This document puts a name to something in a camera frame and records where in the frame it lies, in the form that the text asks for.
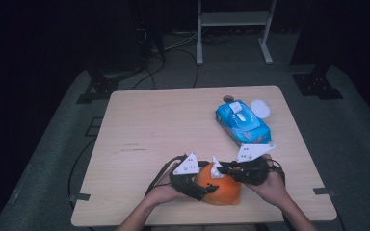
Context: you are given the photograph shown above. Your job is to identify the blue wet wipes pack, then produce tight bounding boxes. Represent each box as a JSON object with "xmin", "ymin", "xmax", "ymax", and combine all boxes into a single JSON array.
[{"xmin": 214, "ymin": 98, "xmax": 273, "ymax": 148}]

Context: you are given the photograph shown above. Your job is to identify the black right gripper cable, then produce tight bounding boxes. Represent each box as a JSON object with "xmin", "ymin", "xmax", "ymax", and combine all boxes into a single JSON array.
[{"xmin": 268, "ymin": 158, "xmax": 286, "ymax": 181}]

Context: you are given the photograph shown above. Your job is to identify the white wet wipe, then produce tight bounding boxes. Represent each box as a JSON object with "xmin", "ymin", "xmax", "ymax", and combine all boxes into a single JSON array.
[{"xmin": 210, "ymin": 156, "xmax": 225, "ymax": 180}]

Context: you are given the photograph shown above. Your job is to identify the white floor cables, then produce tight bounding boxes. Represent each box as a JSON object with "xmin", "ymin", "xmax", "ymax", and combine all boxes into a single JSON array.
[{"xmin": 163, "ymin": 30, "xmax": 200, "ymax": 52}]

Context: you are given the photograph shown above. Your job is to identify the white metal stand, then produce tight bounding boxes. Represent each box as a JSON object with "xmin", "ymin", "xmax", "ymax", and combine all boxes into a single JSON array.
[{"xmin": 196, "ymin": 0, "xmax": 278, "ymax": 66}]

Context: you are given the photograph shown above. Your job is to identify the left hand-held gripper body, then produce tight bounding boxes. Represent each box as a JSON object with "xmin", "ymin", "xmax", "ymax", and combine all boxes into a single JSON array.
[{"xmin": 169, "ymin": 152, "xmax": 207, "ymax": 202}]

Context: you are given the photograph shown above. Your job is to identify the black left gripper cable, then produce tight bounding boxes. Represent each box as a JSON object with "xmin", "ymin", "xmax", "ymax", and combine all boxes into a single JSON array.
[{"xmin": 145, "ymin": 154, "xmax": 189, "ymax": 197}]

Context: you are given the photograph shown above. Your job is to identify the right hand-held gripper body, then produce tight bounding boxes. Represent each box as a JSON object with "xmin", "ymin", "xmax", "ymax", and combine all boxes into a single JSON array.
[{"xmin": 235, "ymin": 143, "xmax": 276, "ymax": 187}]

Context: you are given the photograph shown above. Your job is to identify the long black floor cable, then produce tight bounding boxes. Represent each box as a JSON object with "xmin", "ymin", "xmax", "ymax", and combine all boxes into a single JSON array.
[{"xmin": 66, "ymin": 137, "xmax": 97, "ymax": 210}]

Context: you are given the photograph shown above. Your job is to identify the black tape piece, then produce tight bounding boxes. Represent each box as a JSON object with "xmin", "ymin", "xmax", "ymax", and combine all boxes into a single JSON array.
[
  {"xmin": 312, "ymin": 187, "xmax": 336, "ymax": 196},
  {"xmin": 69, "ymin": 192, "xmax": 92, "ymax": 202}
]

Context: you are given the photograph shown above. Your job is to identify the person's right hand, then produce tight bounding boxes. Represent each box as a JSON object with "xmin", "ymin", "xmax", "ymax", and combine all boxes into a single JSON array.
[{"xmin": 244, "ymin": 154, "xmax": 292, "ymax": 208}]

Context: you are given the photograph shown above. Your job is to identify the person's left hand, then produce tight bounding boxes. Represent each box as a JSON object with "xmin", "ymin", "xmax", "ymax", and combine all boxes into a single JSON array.
[{"xmin": 145, "ymin": 160, "xmax": 188, "ymax": 207}]

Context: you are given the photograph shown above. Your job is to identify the orange plush toy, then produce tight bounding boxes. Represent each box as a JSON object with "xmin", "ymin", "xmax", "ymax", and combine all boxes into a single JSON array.
[{"xmin": 194, "ymin": 162, "xmax": 243, "ymax": 206}]

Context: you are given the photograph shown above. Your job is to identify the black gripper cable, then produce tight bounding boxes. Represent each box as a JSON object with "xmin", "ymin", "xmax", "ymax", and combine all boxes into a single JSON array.
[
  {"xmin": 145, "ymin": 154, "xmax": 189, "ymax": 197},
  {"xmin": 268, "ymin": 158, "xmax": 286, "ymax": 181}
]

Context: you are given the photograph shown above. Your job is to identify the black stand base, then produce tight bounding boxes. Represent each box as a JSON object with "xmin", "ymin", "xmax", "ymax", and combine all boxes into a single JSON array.
[
  {"xmin": 76, "ymin": 68, "xmax": 143, "ymax": 105},
  {"xmin": 292, "ymin": 62, "xmax": 345, "ymax": 100}
]

